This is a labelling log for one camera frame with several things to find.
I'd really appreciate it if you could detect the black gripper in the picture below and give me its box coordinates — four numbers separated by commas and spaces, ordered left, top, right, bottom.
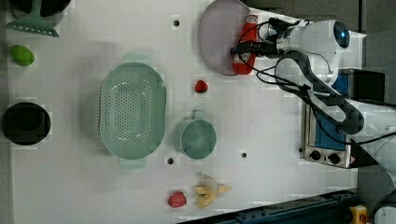
230, 18, 291, 59

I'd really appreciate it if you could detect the red ketchup bottle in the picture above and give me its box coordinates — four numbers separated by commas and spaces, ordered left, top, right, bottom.
233, 14, 258, 75

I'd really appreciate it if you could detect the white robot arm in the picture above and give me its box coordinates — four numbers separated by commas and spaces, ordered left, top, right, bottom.
230, 18, 395, 179

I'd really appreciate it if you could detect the grey round plate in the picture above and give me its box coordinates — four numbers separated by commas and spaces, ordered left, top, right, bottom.
198, 0, 250, 76

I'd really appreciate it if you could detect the small red strawberry toy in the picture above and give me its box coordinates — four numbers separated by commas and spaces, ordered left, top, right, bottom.
194, 80, 208, 93

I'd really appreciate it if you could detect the silver black toaster oven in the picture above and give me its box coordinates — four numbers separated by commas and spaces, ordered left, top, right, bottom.
300, 69, 385, 169

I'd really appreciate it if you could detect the green perforated colander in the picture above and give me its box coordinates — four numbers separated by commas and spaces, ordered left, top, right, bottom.
99, 52, 166, 170

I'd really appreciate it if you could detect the peeled banana toy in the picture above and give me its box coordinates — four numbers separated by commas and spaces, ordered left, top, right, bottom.
193, 174, 232, 208

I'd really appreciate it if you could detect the large red strawberry toy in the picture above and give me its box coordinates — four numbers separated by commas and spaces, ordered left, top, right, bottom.
167, 191, 187, 208

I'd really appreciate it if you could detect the green slotted spatula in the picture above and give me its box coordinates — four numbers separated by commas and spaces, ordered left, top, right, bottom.
4, 0, 59, 37

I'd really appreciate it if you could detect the green lime toy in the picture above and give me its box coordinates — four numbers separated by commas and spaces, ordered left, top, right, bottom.
9, 45, 35, 66

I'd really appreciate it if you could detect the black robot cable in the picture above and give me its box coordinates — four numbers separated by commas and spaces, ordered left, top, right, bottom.
236, 19, 396, 146

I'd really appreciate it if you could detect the green cup with handle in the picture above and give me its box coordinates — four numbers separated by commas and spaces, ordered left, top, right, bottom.
173, 109, 217, 160

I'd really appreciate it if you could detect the blue metal frame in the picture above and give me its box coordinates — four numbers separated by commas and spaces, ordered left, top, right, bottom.
179, 190, 360, 224

